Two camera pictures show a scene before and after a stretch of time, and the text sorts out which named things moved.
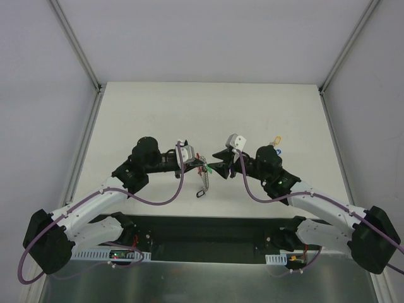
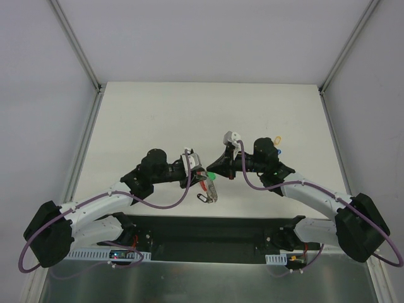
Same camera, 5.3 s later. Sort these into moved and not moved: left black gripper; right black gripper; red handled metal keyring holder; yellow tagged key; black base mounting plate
Moved: red handled metal keyring holder; left black gripper
Not moved: yellow tagged key; right black gripper; black base mounting plate
